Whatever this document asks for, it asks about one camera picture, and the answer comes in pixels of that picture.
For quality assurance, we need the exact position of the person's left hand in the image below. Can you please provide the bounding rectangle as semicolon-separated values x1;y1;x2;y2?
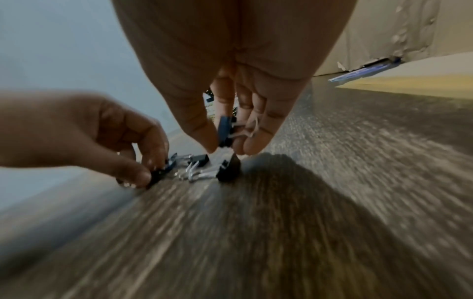
0;90;171;190

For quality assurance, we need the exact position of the person's right hand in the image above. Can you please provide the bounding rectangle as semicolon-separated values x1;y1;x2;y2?
110;0;359;156

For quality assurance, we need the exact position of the single black binder clip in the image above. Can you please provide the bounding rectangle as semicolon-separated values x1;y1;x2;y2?
145;152;179;191
172;153;211;173
176;152;242;183
216;115;264;148

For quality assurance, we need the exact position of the large brown cardboard box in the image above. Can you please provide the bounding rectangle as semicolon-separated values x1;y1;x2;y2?
313;0;473;77

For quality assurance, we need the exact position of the blue round sticker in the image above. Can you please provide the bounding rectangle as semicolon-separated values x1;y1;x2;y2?
328;57;403;82

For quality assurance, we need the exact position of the yellowish cardboard sheet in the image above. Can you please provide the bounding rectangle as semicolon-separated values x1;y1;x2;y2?
334;54;473;101

